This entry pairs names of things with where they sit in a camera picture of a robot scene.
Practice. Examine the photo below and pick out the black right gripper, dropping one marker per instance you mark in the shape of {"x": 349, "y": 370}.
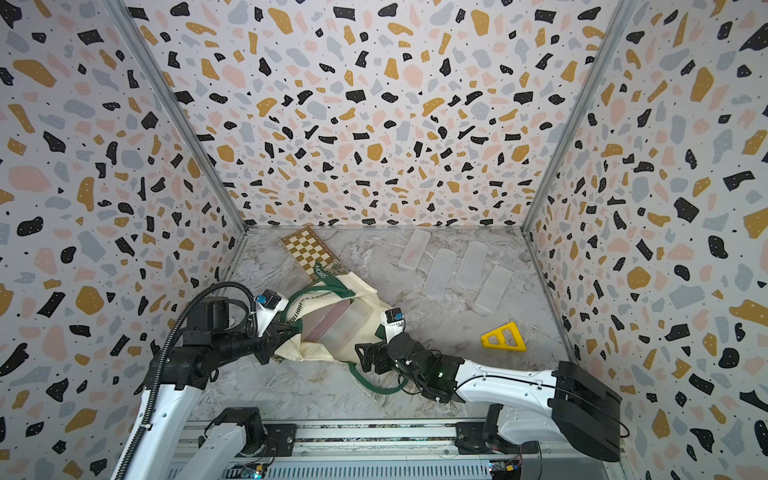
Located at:
{"x": 383, "y": 350}

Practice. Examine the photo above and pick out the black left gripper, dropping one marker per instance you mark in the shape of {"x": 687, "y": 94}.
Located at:
{"x": 273, "y": 336}

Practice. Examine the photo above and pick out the cream canvas tote bag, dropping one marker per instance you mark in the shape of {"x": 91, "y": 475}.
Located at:
{"x": 328, "y": 290}

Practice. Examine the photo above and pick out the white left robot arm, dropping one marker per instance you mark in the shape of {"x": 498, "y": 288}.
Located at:
{"x": 175, "y": 383}

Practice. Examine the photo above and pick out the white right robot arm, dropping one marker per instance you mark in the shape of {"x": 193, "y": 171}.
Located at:
{"x": 566, "y": 403}

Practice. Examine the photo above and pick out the pink translucent case in bag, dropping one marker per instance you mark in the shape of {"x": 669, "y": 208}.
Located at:
{"x": 335, "y": 326}

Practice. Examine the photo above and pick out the yellow triangular plastic piece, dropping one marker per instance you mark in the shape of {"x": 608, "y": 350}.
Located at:
{"x": 506, "y": 337}

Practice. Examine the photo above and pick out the wooden chess board box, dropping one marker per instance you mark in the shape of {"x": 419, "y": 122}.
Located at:
{"x": 308, "y": 250}

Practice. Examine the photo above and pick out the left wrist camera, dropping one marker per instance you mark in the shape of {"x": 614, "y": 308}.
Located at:
{"x": 270, "y": 305}

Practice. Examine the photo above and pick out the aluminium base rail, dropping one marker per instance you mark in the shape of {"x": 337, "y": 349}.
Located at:
{"x": 406, "y": 449}

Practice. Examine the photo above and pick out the aluminium corner post left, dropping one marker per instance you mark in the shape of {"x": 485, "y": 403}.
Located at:
{"x": 120, "y": 16}

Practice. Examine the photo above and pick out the aluminium corner post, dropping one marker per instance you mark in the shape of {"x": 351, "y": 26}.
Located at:
{"x": 616, "y": 26}
{"x": 120, "y": 16}

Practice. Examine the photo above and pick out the aluminium corner post right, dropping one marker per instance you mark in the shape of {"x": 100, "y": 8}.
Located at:
{"x": 616, "y": 26}

